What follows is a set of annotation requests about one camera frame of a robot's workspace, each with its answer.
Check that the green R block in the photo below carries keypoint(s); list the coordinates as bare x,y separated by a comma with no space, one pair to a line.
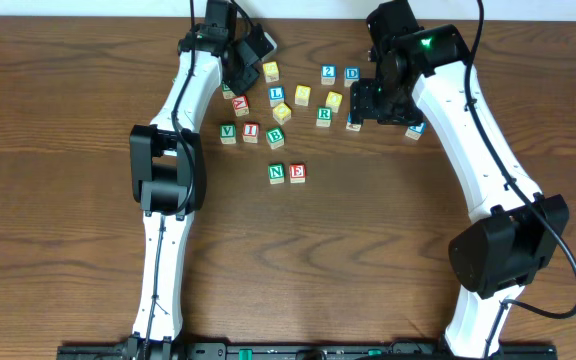
324,117

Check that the yellow O block right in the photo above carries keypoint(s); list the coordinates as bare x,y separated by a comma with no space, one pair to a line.
333,101

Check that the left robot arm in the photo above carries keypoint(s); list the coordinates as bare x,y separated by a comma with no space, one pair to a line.
168,173

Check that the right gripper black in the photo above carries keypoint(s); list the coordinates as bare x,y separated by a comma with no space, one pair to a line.
364,105

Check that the green N block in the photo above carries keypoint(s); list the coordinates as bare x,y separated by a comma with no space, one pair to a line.
276,173

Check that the blue L block centre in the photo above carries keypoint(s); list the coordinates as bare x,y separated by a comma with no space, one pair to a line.
276,95

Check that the green B block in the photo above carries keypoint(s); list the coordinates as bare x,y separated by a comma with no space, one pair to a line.
275,137

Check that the green V block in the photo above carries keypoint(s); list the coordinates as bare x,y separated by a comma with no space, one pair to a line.
228,134

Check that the yellow block top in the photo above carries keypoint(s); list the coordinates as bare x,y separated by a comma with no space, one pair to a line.
271,71

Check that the blue D block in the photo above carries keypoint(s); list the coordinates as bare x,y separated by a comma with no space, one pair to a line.
351,75

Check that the red A block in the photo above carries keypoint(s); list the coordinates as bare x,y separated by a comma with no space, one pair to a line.
240,105

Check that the yellow o block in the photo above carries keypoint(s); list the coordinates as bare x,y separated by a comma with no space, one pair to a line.
282,113
333,101

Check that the red I block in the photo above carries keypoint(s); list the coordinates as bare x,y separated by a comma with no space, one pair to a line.
250,132

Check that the yellow O block centre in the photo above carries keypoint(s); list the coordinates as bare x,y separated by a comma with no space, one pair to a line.
282,113

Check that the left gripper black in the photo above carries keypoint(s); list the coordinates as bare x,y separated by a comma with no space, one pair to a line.
243,76

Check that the green Z block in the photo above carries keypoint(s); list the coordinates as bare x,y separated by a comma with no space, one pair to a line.
227,92

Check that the blue P block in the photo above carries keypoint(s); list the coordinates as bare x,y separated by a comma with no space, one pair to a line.
415,132

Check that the yellow S block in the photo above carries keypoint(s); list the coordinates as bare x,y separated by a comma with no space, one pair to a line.
302,95

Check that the red E block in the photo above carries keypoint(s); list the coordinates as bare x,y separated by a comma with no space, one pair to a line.
297,173

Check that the blue 2 block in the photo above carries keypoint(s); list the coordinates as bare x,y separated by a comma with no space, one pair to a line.
328,74

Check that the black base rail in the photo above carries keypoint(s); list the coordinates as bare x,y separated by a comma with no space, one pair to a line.
308,351

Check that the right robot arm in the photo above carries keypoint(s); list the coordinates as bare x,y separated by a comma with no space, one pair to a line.
426,77

